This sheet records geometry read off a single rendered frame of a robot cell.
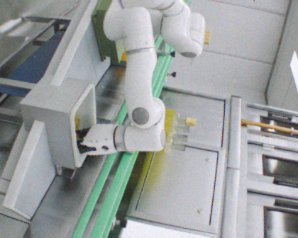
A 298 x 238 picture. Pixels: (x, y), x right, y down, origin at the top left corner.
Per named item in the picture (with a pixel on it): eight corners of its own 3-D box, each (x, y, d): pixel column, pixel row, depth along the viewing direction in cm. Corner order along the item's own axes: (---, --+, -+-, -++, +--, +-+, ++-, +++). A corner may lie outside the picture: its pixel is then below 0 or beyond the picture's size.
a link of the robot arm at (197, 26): (165, 17, 127) (206, 23, 125) (159, 46, 124) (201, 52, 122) (164, 3, 118) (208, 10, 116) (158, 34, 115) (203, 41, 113)
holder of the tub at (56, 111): (54, 175, 105) (76, 180, 104) (42, 108, 88) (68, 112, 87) (74, 142, 118) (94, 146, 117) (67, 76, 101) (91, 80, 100)
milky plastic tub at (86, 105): (53, 165, 101) (78, 171, 100) (43, 108, 87) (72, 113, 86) (74, 131, 115) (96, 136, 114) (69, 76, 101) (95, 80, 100)
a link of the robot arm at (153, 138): (157, 98, 88) (166, 95, 97) (120, 100, 91) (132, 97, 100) (161, 154, 90) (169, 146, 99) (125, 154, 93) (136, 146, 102)
